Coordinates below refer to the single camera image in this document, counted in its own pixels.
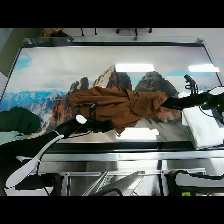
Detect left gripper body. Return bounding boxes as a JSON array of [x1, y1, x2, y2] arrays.
[[87, 119, 116, 134]]

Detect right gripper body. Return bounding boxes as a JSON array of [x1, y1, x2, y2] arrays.
[[161, 96, 190, 111]]

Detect brown shirt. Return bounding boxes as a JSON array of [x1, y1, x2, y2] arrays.
[[67, 85, 170, 135]]

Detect white garment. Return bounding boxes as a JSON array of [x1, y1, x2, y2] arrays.
[[180, 105, 224, 150]]

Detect office chair base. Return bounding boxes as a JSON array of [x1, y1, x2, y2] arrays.
[[115, 27, 154, 42]]

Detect dark green garment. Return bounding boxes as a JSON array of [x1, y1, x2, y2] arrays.
[[0, 106, 43, 135]]

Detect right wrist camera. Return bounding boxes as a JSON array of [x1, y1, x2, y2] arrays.
[[183, 74, 200, 97]]

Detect black cable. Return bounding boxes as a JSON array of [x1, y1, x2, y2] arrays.
[[199, 105, 224, 126], [94, 187, 125, 197]]

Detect silver frame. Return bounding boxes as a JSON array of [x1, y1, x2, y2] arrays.
[[6, 149, 224, 197]]

